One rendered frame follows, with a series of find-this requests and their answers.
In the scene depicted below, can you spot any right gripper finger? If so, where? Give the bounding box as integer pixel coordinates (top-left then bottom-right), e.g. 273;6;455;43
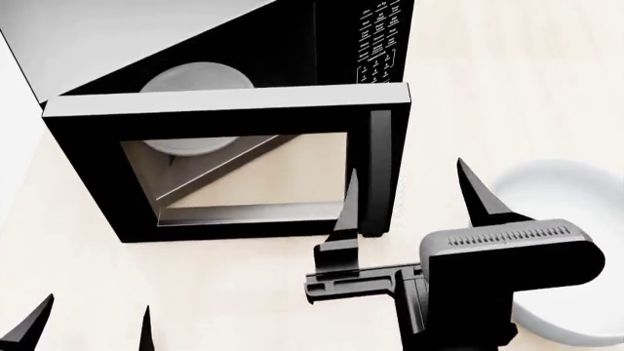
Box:
456;157;535;228
313;167;363;278

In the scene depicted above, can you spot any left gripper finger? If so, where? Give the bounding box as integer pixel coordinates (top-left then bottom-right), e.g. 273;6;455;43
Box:
136;304;159;351
0;292;57;351

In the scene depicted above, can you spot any black microwave control panel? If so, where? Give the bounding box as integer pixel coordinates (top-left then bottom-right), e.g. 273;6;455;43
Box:
351;0;415;85

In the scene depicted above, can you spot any black microwave door with window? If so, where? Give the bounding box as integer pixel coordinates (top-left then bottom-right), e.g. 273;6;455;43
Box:
41;82;411;244

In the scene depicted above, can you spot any white round microwave plate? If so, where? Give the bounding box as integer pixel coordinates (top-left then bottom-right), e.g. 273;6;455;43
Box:
138;60;256;158

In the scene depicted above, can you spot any black microwave silver top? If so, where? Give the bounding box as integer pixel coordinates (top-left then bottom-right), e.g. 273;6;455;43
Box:
0;0;416;111

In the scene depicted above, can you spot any white bowl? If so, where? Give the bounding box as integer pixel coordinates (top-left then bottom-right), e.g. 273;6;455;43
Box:
466;158;624;348

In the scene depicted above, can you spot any grey black gripper camera box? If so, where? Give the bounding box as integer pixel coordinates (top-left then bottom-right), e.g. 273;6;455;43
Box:
419;217;606;298

